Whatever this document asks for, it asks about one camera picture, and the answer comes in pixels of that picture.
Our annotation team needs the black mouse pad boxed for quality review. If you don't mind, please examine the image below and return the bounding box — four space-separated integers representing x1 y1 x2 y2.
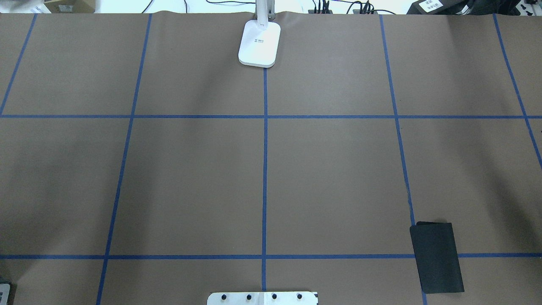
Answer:
409 221 465 294

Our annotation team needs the white desk lamp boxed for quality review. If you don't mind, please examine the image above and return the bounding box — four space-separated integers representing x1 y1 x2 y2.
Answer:
238 0 282 68

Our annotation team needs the cardboard box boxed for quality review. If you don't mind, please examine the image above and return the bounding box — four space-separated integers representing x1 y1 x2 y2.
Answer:
44 0 96 14

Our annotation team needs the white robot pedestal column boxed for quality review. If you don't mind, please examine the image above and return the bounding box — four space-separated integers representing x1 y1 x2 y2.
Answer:
207 291 319 305

